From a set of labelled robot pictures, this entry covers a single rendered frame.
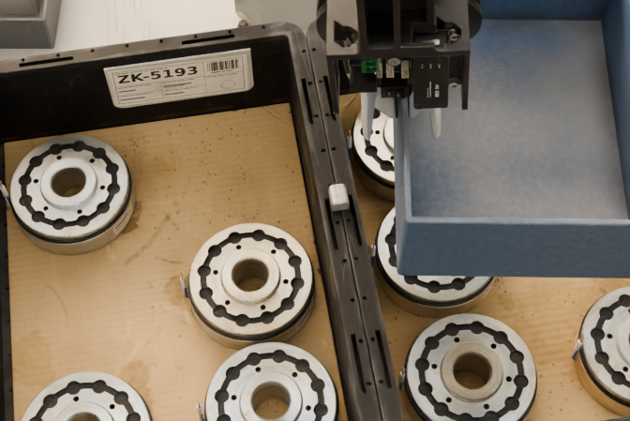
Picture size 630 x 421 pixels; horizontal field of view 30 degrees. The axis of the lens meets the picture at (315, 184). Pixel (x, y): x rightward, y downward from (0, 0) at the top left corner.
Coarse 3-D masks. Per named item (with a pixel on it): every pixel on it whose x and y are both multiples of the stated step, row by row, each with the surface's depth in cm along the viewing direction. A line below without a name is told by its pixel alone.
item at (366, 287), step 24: (312, 24) 100; (312, 48) 99; (336, 120) 95; (336, 144) 94; (336, 168) 93; (360, 216) 90; (360, 240) 91; (360, 264) 88; (360, 288) 87; (384, 336) 86; (384, 360) 86; (384, 384) 84; (384, 408) 83
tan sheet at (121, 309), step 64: (128, 128) 107; (192, 128) 107; (256, 128) 106; (192, 192) 103; (256, 192) 103; (64, 256) 100; (128, 256) 100; (192, 256) 100; (64, 320) 97; (128, 320) 97; (192, 320) 97; (320, 320) 97; (192, 384) 94
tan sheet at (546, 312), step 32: (352, 96) 108; (512, 288) 98; (544, 288) 98; (576, 288) 98; (608, 288) 98; (384, 320) 97; (416, 320) 97; (512, 320) 97; (544, 320) 97; (576, 320) 97; (544, 352) 95; (480, 384) 94; (544, 384) 94; (576, 384) 94; (544, 416) 93; (576, 416) 93; (608, 416) 93
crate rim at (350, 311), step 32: (224, 32) 99; (256, 32) 99; (288, 32) 99; (0, 64) 98; (32, 64) 98; (64, 64) 98; (96, 64) 99; (320, 128) 95; (320, 160) 93; (320, 192) 92; (352, 288) 87; (352, 320) 86; (352, 352) 85
